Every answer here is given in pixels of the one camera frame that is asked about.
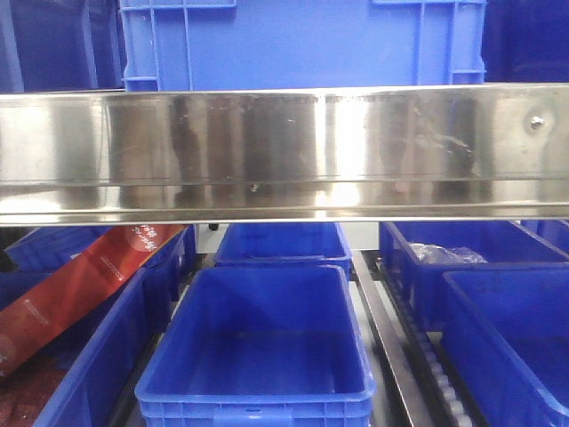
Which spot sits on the blue bin centre back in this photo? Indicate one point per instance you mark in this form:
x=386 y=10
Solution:
x=294 y=243

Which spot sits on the blue bin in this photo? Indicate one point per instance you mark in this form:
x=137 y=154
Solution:
x=294 y=243
x=261 y=347
x=77 y=379
x=506 y=332
x=505 y=245

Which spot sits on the blue bin centre front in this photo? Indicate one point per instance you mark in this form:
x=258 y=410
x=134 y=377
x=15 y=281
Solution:
x=261 y=347

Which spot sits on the stainless steel shelf beam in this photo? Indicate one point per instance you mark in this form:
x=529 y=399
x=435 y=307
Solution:
x=403 y=153

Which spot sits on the large blue crate upper shelf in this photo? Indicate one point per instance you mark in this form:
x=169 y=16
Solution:
x=253 y=45

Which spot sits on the blue bin right back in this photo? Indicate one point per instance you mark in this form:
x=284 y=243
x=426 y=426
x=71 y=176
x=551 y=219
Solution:
x=505 y=245

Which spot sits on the blue bin left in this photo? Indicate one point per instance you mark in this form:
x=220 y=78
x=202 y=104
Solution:
x=77 y=379

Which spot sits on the blue bin right front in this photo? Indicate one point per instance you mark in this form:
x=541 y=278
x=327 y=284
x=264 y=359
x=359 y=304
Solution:
x=506 y=332

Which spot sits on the crumpled clear plastic bag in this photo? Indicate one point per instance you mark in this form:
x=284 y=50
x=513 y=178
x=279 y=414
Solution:
x=434 y=254

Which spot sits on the red printed package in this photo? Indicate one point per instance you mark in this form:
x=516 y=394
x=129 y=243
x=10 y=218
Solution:
x=55 y=304

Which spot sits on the shelf roller track rail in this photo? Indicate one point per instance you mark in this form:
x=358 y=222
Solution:
x=417 y=384

